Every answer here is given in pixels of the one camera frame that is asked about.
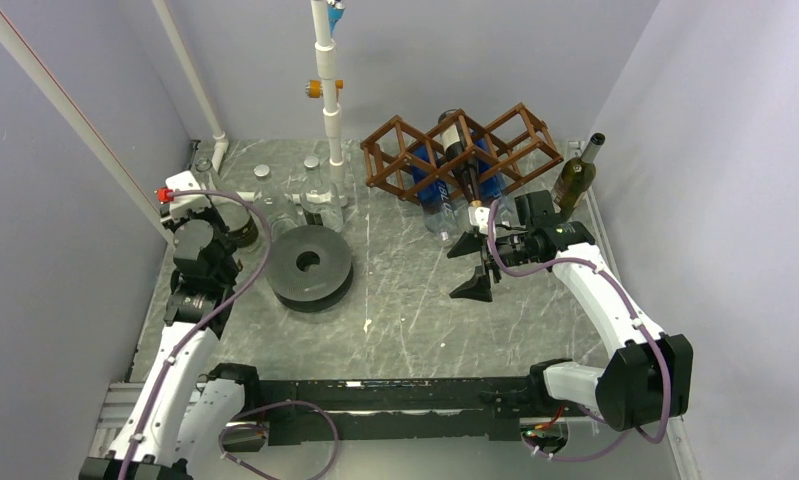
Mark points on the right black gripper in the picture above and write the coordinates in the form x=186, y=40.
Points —
x=477, y=287

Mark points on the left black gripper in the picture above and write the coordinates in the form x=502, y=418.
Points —
x=201, y=213

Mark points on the tall clear glass bottle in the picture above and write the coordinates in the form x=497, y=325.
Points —
x=240, y=224

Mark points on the short clear glass bottle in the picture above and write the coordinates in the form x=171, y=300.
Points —
x=319, y=198

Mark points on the dark green wine bottle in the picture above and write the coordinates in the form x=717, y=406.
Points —
x=576, y=177

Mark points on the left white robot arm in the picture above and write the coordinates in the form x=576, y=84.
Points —
x=162, y=435

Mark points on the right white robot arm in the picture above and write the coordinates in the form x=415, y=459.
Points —
x=646, y=381

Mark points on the blue square bottle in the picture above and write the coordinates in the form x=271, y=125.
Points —
x=438, y=212
x=493, y=187

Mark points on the clear bottle silver cap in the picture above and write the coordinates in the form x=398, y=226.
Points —
x=273, y=202

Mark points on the brown wooden wine rack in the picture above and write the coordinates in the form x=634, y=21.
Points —
x=401, y=159

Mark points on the black round spool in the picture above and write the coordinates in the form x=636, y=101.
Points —
x=310, y=268

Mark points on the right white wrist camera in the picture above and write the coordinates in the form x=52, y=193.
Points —
x=483, y=220

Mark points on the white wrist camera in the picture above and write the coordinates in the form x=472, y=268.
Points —
x=483, y=220
x=184, y=189

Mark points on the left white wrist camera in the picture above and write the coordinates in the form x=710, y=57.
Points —
x=184, y=189

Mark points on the white pvc pipe frame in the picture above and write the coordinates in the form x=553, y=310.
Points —
x=325, y=15

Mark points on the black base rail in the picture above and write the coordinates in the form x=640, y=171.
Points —
x=292, y=412

